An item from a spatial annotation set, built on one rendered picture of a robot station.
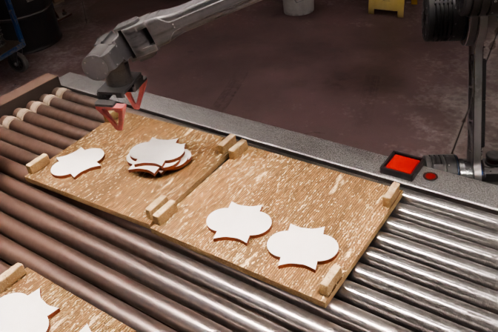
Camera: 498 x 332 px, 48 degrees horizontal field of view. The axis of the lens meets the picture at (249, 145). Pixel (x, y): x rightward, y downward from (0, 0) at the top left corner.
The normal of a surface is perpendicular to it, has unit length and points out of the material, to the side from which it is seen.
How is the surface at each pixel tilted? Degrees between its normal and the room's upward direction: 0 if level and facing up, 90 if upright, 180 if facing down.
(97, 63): 90
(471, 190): 0
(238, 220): 0
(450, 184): 0
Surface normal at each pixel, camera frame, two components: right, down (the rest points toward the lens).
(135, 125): -0.10, -0.84
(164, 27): -0.10, 0.54
